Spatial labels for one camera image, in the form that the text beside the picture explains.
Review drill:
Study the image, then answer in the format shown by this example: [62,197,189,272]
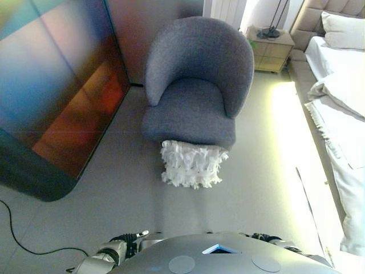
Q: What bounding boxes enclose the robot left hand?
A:
[109,229,149,259]

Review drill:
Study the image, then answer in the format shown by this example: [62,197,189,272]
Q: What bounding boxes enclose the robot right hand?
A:
[239,232,282,243]

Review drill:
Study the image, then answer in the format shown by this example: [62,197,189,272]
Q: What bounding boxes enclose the white fringed cushion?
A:
[160,139,230,190]

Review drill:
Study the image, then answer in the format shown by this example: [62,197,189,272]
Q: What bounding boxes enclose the grey robot torso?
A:
[108,232,343,274]

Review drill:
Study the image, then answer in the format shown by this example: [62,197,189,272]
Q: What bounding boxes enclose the cream fringed bedspread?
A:
[303,101,365,255]

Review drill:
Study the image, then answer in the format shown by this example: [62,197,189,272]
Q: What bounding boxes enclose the white folded duvet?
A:
[307,72,365,119]

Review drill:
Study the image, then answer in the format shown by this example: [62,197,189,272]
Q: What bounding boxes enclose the glossy dark wardrobe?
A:
[0,0,133,203]

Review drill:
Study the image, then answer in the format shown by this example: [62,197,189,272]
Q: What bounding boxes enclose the beige wooden nightstand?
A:
[246,26,295,74]

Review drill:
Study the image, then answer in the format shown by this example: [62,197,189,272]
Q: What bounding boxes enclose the white bed sheet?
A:
[304,35,365,83]

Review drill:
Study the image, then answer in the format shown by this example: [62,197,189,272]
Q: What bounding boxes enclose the grey upholstered armchair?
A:
[141,16,256,151]

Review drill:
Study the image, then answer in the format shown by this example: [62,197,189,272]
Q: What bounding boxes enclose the black lamp base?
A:
[256,0,289,39]

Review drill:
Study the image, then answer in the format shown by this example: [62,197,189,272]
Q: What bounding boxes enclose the white pillow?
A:
[321,11,365,52]

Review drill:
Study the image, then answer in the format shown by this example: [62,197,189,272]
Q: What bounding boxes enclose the white ribbed radiator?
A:
[202,0,248,29]

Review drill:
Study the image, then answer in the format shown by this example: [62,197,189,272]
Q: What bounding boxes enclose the black floor cable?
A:
[0,199,96,256]

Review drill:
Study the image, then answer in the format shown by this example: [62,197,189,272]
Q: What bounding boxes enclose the beige upholstered bed frame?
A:
[289,0,365,95]

